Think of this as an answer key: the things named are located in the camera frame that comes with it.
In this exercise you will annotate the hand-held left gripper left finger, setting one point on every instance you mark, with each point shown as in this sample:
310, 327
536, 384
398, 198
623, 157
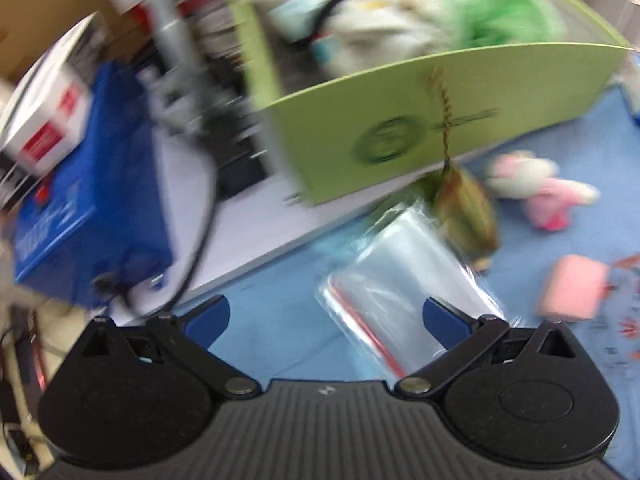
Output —
210, 319

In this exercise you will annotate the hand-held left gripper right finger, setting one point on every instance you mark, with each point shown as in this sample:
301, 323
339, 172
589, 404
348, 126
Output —
440, 324

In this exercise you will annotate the green cardboard box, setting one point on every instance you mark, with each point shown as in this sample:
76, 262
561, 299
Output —
340, 120

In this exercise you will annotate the white printed soft toy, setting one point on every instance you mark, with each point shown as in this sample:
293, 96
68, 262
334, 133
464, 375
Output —
360, 20

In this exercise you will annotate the green soft cloth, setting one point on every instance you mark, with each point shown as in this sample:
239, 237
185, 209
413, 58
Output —
500, 15

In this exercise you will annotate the clear zip bag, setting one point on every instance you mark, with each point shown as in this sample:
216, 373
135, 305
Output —
405, 270

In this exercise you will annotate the blue table mat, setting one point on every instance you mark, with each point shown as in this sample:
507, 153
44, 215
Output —
280, 305

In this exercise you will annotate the pink tissue pack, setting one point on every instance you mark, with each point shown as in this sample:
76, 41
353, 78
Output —
572, 287

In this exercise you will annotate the blue device box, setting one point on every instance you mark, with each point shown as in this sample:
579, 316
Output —
100, 200

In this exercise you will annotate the pink white plush toy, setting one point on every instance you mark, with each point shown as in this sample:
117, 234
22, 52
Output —
540, 190

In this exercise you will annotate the white red carton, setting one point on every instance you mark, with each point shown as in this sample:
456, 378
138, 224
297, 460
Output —
45, 125

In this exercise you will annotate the grey metal arch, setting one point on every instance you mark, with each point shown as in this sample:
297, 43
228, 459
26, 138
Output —
175, 50

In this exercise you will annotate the brown cardboard box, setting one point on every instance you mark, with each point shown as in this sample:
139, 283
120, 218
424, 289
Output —
45, 15

